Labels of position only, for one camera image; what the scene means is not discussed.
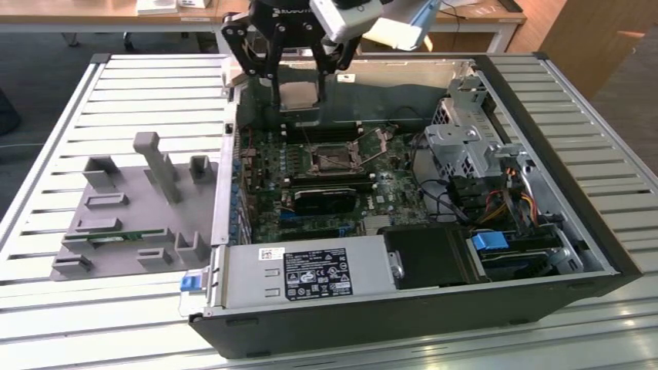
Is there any wooden desk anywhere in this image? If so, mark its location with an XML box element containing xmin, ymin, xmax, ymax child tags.
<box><xmin>0</xmin><ymin>0</ymin><xmax>248</xmax><ymax>49</ymax></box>
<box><xmin>426</xmin><ymin>0</ymin><xmax>529</xmax><ymax>53</ymax></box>

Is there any black drive cover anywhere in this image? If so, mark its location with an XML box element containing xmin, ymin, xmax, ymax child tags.
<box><xmin>383</xmin><ymin>227</ymin><xmax>487</xmax><ymax>290</ymax></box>

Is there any grey parts rack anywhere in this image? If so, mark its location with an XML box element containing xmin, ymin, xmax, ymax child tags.
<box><xmin>49</xmin><ymin>131</ymin><xmax>220</xmax><ymax>282</ymax></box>

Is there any silver metal disk bay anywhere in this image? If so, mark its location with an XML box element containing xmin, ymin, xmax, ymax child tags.
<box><xmin>423</xmin><ymin>76</ymin><xmax>530</xmax><ymax>178</ymax></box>

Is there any yellow wire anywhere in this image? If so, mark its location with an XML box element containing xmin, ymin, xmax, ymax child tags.
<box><xmin>518</xmin><ymin>190</ymin><xmax>541</xmax><ymax>227</ymax></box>

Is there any blue case latch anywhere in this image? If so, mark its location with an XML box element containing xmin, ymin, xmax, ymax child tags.
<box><xmin>180</xmin><ymin>269</ymin><xmax>207</xmax><ymax>294</ymax></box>

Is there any black RAM slot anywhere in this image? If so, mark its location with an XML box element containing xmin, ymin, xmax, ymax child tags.
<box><xmin>291</xmin><ymin>175</ymin><xmax>372</xmax><ymax>185</ymax></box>
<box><xmin>284</xmin><ymin>126</ymin><xmax>360</xmax><ymax>136</ymax></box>
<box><xmin>288</xmin><ymin>183</ymin><xmax>375</xmax><ymax>193</ymax></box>
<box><xmin>284</xmin><ymin>134</ymin><xmax>360</xmax><ymax>144</ymax></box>

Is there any blue disk carrier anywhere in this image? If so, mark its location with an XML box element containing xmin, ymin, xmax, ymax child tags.
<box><xmin>470</xmin><ymin>230</ymin><xmax>511</xmax><ymax>254</ymax></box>

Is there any green motherboard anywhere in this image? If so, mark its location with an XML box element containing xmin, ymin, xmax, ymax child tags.
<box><xmin>235</xmin><ymin>123</ymin><xmax>431</xmax><ymax>246</ymax></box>

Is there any black graphics card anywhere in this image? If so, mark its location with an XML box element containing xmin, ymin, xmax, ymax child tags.
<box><xmin>294</xmin><ymin>187</ymin><xmax>359</xmax><ymax>217</ymax></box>

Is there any silver power supply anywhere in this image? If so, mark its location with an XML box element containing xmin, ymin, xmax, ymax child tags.
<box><xmin>204</xmin><ymin>237</ymin><xmax>401</xmax><ymax>309</ymax></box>

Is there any green RAM stick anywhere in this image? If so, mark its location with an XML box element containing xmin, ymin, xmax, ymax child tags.
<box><xmin>87</xmin><ymin>229</ymin><xmax>166</xmax><ymax>246</ymax></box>

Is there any pale blue plastic part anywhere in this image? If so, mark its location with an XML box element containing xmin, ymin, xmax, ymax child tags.
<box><xmin>410</xmin><ymin>0</ymin><xmax>442</xmax><ymax>31</ymax></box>

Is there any black wire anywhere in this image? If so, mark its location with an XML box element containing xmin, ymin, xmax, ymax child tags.
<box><xmin>415</xmin><ymin>177</ymin><xmax>473</xmax><ymax>227</ymax></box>

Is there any metal socket cover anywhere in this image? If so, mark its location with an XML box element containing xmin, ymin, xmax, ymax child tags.
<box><xmin>351</xmin><ymin>129</ymin><xmax>397</xmax><ymax>155</ymax></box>

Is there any CPU socket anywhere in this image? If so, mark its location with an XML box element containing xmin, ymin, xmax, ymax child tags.
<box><xmin>306</xmin><ymin>142</ymin><xmax>366</xmax><ymax>178</ymax></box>

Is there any silver topped CPU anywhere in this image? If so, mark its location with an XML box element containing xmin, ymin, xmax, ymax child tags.
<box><xmin>280</xmin><ymin>80</ymin><xmax>320</xmax><ymax>113</ymax></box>

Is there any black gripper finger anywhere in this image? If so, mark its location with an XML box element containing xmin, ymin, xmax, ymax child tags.
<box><xmin>219</xmin><ymin>11</ymin><xmax>288</xmax><ymax>113</ymax></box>
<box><xmin>302</xmin><ymin>22</ymin><xmax>360</xmax><ymax>104</ymax></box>

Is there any black open PC case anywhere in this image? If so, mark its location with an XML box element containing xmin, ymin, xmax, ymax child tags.
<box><xmin>187</xmin><ymin>52</ymin><xmax>647</xmax><ymax>362</ymax></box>

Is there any wooden cabinet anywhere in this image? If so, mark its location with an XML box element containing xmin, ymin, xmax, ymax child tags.
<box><xmin>539</xmin><ymin>0</ymin><xmax>658</xmax><ymax>101</ymax></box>

